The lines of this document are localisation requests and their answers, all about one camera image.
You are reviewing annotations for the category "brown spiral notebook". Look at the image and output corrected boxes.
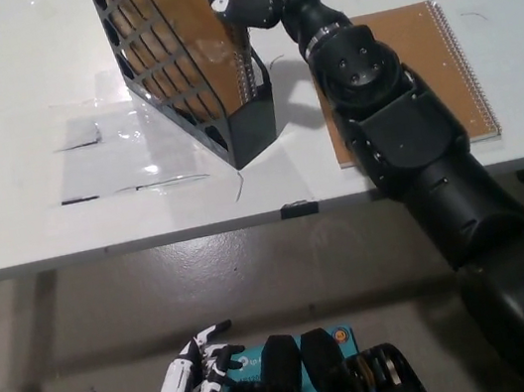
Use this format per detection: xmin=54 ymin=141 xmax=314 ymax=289
xmin=302 ymin=0 xmax=504 ymax=172
xmin=105 ymin=0 xmax=277 ymax=135

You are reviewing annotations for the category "clear plastic sheet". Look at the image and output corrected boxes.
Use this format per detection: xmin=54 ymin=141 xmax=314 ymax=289
xmin=30 ymin=54 xmax=245 ymax=211

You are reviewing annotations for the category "teal router box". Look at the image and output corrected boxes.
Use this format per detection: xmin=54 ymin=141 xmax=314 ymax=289
xmin=215 ymin=325 xmax=364 ymax=392

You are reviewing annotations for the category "black tape piece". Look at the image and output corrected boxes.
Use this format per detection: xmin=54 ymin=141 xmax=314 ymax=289
xmin=277 ymin=196 xmax=321 ymax=221

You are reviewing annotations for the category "black lattice book holder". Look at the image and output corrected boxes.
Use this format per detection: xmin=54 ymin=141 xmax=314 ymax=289
xmin=88 ymin=0 xmax=284 ymax=191

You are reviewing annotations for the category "grey table leg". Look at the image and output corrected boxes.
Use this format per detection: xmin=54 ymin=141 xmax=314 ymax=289
xmin=8 ymin=269 xmax=78 ymax=392

